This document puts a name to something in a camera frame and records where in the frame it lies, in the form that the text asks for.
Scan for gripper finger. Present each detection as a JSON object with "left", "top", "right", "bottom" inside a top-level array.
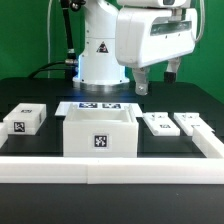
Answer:
[
  {"left": 164, "top": 57, "right": 181, "bottom": 83},
  {"left": 132, "top": 67, "right": 150, "bottom": 96}
]

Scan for white left fence rail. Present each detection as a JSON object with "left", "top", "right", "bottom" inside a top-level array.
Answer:
[{"left": 0, "top": 122, "right": 8, "bottom": 148}]

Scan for white front fence rail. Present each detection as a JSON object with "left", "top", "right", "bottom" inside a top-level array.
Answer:
[{"left": 0, "top": 156, "right": 224, "bottom": 184}]

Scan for white cabinet body box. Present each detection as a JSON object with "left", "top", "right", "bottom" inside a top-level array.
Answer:
[{"left": 63, "top": 105, "right": 139, "bottom": 158}]

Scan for black cable hose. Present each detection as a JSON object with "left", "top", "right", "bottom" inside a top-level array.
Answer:
[{"left": 27, "top": 0, "right": 80, "bottom": 80}]

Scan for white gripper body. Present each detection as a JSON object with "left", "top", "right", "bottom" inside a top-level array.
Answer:
[{"left": 115, "top": 7, "right": 197, "bottom": 68}]

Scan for white right fence rail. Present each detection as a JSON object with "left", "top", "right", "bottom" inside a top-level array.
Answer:
[{"left": 192, "top": 126, "right": 224, "bottom": 159}]

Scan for white thin cable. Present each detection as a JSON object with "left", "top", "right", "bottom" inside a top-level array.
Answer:
[{"left": 47, "top": 0, "right": 54, "bottom": 79}]

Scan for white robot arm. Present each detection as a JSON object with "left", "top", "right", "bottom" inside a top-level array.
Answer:
[{"left": 73, "top": 0, "right": 198, "bottom": 95}]

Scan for white fence rail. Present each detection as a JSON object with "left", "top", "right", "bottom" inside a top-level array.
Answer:
[
  {"left": 192, "top": 126, "right": 224, "bottom": 159},
  {"left": 0, "top": 122, "right": 8, "bottom": 148},
  {"left": 0, "top": 156, "right": 224, "bottom": 184}
]

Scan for white cabinet door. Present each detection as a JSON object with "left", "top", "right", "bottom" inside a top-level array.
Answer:
[
  {"left": 143, "top": 112, "right": 180, "bottom": 136},
  {"left": 174, "top": 112, "right": 213, "bottom": 136}
]

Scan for white marker base plate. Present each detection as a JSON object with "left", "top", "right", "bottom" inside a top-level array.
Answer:
[{"left": 55, "top": 101, "right": 142, "bottom": 117}]

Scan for white cabinet top block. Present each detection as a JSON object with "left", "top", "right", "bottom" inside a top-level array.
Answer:
[{"left": 3, "top": 103, "right": 46, "bottom": 135}]

